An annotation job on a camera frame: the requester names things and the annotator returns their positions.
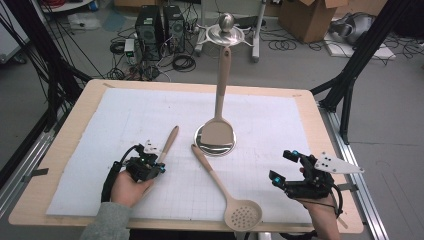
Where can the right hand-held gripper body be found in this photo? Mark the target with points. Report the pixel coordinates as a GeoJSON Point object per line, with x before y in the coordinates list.
{"type": "Point", "coordinates": [315, 186]}

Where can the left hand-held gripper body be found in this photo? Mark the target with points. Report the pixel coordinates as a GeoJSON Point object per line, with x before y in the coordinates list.
{"type": "Point", "coordinates": [138, 168]}

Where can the beige slotted spatula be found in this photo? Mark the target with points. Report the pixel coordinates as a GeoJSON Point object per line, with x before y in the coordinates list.
{"type": "Point", "coordinates": [170, 138]}

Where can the beige skimmer spoon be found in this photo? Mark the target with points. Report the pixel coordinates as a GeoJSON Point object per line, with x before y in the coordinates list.
{"type": "Point", "coordinates": [243, 215]}

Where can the beige solid spatula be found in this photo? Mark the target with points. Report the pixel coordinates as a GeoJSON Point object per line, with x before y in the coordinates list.
{"type": "Point", "coordinates": [218, 133]}

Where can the stainless steel utensil stand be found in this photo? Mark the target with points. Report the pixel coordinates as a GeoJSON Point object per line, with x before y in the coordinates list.
{"type": "Point", "coordinates": [226, 23]}

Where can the person's left hand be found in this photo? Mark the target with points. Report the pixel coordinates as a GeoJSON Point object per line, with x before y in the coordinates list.
{"type": "Point", "coordinates": [125, 191]}

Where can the person's right hand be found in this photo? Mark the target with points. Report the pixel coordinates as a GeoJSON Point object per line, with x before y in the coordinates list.
{"type": "Point", "coordinates": [323, 216]}

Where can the metal table clamp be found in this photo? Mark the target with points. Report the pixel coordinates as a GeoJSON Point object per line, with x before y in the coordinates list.
{"type": "Point", "coordinates": [351, 187]}

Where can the white grid mat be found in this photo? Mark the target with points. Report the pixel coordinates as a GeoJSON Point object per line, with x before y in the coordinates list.
{"type": "Point", "coordinates": [133, 116]}

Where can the white power adapter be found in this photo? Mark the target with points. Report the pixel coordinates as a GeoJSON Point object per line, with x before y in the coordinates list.
{"type": "Point", "coordinates": [129, 46]}

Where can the black computer tower with sticker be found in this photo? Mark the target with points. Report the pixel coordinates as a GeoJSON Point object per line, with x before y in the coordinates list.
{"type": "Point", "coordinates": [148, 36]}

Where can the large open cardboard box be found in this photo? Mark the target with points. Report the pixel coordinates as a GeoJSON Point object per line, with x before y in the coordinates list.
{"type": "Point", "coordinates": [306, 23]}

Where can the white flat board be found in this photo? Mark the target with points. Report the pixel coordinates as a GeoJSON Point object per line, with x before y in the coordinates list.
{"type": "Point", "coordinates": [383, 53]}

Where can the grey and black device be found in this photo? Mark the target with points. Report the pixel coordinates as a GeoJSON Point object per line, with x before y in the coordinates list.
{"type": "Point", "coordinates": [356, 28]}

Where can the clear plastic bag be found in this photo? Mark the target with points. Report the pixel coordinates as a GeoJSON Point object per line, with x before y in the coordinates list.
{"type": "Point", "coordinates": [83, 21]}

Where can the round white table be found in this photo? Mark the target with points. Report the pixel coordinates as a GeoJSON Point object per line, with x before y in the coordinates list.
{"type": "Point", "coordinates": [66, 7]}

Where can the white panel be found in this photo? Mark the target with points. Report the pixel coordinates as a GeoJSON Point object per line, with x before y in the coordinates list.
{"type": "Point", "coordinates": [10, 36]}

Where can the aluminium rail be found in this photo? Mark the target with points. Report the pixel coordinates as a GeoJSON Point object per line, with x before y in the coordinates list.
{"type": "Point", "coordinates": [20, 173]}
{"type": "Point", "coordinates": [363, 200]}

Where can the black metal frame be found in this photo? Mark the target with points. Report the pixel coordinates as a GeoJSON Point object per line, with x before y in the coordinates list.
{"type": "Point", "coordinates": [41, 40]}
{"type": "Point", "coordinates": [366, 50]}

